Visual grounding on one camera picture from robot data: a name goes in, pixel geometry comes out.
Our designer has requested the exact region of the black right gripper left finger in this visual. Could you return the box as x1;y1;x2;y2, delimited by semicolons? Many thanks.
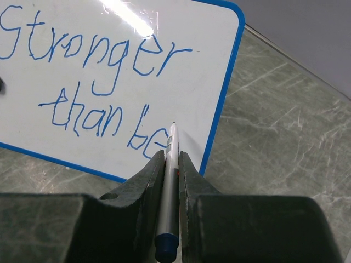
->
1;151;165;262

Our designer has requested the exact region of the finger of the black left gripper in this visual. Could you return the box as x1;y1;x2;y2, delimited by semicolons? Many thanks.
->
0;78;4;92

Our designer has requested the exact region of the white blue whiteboard marker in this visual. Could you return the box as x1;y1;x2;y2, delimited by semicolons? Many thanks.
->
155;123;179;262

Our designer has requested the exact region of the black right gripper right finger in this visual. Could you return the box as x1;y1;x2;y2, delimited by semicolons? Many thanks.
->
179;152;342;262

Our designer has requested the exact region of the blue framed whiteboard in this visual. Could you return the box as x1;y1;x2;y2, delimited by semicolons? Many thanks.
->
1;1;245;182

